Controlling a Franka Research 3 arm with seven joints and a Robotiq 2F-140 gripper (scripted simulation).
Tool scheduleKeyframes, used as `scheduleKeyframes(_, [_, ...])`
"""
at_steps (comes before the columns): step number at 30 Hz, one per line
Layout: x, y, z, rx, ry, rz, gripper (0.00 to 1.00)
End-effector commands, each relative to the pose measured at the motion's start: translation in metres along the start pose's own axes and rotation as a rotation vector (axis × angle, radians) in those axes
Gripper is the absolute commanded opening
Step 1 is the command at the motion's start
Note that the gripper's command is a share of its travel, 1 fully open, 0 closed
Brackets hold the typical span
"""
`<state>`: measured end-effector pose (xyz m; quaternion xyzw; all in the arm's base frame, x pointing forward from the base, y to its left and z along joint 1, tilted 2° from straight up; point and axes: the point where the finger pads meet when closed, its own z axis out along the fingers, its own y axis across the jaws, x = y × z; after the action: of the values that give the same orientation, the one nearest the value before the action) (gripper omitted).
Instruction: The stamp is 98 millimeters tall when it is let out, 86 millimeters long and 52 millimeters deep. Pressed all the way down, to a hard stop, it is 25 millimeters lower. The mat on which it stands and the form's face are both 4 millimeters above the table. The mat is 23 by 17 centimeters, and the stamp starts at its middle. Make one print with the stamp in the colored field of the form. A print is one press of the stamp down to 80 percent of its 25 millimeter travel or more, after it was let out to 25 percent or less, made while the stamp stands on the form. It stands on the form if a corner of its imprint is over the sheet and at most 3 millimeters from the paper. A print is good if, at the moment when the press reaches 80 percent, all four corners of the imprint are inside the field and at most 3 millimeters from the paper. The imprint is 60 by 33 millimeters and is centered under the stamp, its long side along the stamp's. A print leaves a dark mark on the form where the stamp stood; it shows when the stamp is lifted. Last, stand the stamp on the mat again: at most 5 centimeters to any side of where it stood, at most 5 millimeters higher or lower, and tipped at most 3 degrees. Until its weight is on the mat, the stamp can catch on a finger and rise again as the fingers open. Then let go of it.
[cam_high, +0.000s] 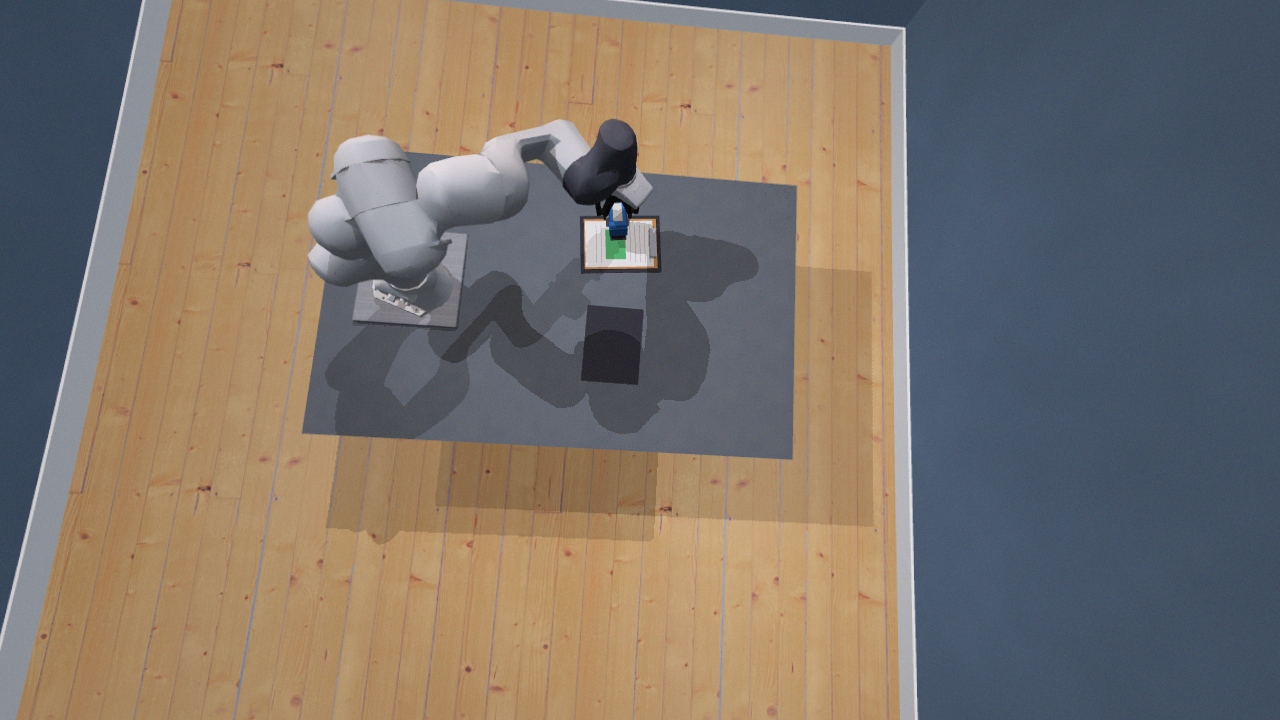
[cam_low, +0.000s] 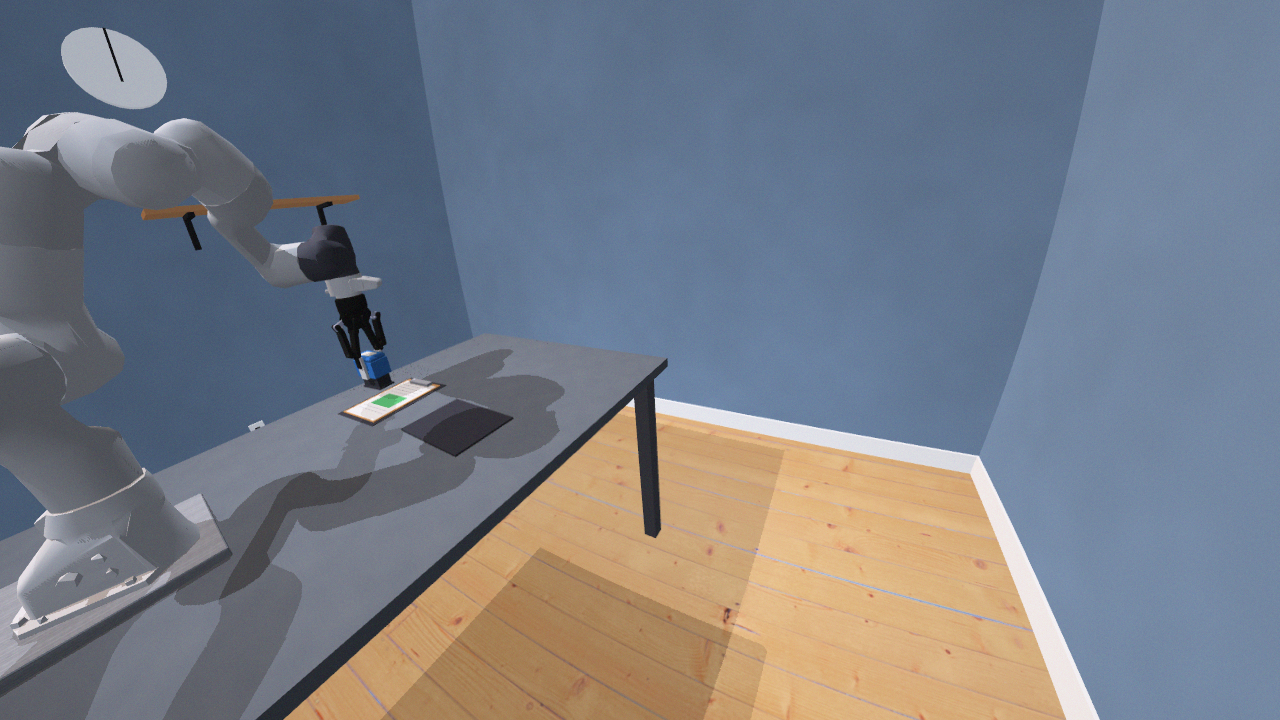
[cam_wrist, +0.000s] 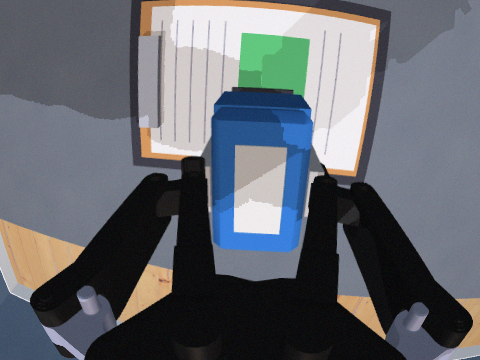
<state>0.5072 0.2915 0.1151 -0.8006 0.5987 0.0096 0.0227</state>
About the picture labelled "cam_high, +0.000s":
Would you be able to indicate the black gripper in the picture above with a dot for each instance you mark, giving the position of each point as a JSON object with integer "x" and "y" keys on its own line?
{"x": 605, "y": 210}

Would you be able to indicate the blue self-inking stamp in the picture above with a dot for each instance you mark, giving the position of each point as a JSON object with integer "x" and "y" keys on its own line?
{"x": 618, "y": 226}

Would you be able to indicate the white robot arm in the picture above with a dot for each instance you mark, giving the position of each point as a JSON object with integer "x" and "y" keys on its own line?
{"x": 377, "y": 186}

